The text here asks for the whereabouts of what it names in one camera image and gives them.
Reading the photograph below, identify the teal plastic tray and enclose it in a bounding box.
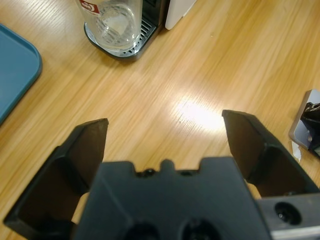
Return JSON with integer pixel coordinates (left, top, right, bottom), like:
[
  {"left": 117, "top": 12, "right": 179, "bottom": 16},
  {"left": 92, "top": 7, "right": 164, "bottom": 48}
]
[{"left": 0, "top": 23, "right": 43, "bottom": 127}]

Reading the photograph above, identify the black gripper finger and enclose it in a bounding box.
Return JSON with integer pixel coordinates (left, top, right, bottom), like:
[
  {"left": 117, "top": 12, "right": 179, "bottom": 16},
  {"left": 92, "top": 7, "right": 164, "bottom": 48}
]
[
  {"left": 221, "top": 109, "right": 320, "bottom": 199},
  {"left": 3, "top": 117, "right": 110, "bottom": 240}
]

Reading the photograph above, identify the white paper tag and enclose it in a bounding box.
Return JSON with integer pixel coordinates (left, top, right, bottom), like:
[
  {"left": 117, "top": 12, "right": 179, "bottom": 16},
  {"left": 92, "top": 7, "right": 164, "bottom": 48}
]
[{"left": 290, "top": 141, "right": 303, "bottom": 161}]

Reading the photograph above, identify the white capsule coffee machine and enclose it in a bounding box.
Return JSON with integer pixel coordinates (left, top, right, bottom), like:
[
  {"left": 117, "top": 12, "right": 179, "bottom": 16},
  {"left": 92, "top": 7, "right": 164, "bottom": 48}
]
[{"left": 83, "top": 0, "right": 199, "bottom": 63}]

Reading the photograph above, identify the clear glass cup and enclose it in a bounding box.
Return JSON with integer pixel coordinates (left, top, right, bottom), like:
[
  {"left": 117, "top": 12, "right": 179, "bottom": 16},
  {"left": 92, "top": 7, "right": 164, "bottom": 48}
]
[{"left": 75, "top": 0, "right": 144, "bottom": 52}]

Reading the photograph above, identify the black post bracket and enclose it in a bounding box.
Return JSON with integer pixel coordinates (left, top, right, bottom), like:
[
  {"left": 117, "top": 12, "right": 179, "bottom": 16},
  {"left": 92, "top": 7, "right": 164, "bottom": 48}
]
[{"left": 299, "top": 101, "right": 320, "bottom": 158}]

